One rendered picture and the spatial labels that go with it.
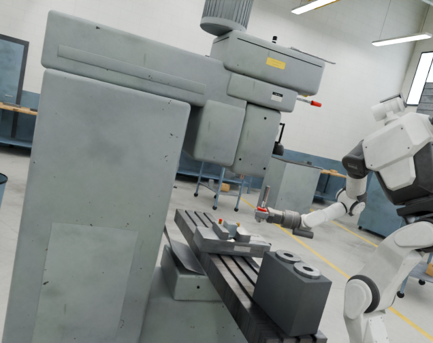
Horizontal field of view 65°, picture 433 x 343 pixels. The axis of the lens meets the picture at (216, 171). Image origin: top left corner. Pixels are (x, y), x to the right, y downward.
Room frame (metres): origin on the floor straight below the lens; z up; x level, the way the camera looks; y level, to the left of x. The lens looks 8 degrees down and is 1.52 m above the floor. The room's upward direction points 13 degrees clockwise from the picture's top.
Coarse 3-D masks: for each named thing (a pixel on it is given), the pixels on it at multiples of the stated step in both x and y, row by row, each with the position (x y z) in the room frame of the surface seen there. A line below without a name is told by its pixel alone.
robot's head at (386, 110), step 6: (384, 102) 1.43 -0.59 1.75; (390, 102) 1.42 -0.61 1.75; (396, 102) 1.40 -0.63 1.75; (372, 108) 1.43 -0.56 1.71; (378, 108) 1.42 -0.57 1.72; (384, 108) 1.41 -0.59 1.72; (390, 108) 1.40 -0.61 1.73; (396, 108) 1.40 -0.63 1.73; (378, 114) 1.42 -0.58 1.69; (384, 114) 1.41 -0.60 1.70; (390, 114) 1.40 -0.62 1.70; (396, 114) 1.39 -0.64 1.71; (378, 120) 1.44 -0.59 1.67
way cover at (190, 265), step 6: (168, 240) 1.41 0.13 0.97; (174, 240) 1.70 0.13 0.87; (174, 246) 1.57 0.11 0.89; (180, 246) 1.65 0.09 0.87; (186, 246) 1.69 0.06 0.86; (174, 252) 1.38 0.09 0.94; (180, 252) 1.56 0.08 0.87; (186, 252) 1.60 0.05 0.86; (180, 258) 1.46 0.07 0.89; (186, 258) 1.52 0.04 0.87; (192, 258) 1.56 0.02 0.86; (186, 264) 1.44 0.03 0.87; (192, 264) 1.48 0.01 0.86; (198, 264) 1.52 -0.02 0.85; (192, 270) 1.41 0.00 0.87; (198, 270) 1.45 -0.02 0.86
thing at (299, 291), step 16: (272, 256) 1.14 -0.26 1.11; (288, 256) 1.17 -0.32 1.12; (272, 272) 1.11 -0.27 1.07; (288, 272) 1.05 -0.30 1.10; (304, 272) 1.03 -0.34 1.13; (320, 272) 1.06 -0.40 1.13; (256, 288) 1.17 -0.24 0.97; (272, 288) 1.10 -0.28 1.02; (288, 288) 1.04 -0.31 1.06; (304, 288) 0.99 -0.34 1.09; (320, 288) 1.02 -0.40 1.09; (272, 304) 1.08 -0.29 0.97; (288, 304) 1.02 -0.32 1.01; (304, 304) 1.00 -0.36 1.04; (320, 304) 1.03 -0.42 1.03; (288, 320) 1.00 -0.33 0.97; (304, 320) 1.01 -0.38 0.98; (320, 320) 1.04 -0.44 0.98
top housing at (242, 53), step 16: (240, 32) 1.44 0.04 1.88; (224, 48) 1.47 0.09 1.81; (240, 48) 1.44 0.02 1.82; (256, 48) 1.46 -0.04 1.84; (272, 48) 1.49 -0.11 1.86; (288, 48) 1.52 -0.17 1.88; (224, 64) 1.43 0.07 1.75; (240, 64) 1.44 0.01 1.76; (256, 64) 1.47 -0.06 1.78; (272, 64) 1.49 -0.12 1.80; (288, 64) 1.52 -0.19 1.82; (304, 64) 1.55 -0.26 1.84; (320, 64) 1.58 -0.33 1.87; (272, 80) 1.50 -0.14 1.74; (288, 80) 1.53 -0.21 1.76; (304, 80) 1.56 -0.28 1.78; (320, 80) 1.59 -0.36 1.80
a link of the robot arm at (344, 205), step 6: (342, 192) 1.71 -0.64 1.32; (342, 198) 1.69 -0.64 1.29; (348, 198) 1.67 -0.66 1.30; (336, 204) 1.68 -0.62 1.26; (342, 204) 1.68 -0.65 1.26; (348, 204) 1.66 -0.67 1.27; (354, 204) 1.64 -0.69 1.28; (324, 210) 1.66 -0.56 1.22; (330, 210) 1.65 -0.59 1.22; (336, 210) 1.65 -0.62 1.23; (342, 210) 1.66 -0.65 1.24; (348, 210) 1.67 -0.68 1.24; (330, 216) 1.64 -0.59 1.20; (336, 216) 1.66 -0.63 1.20
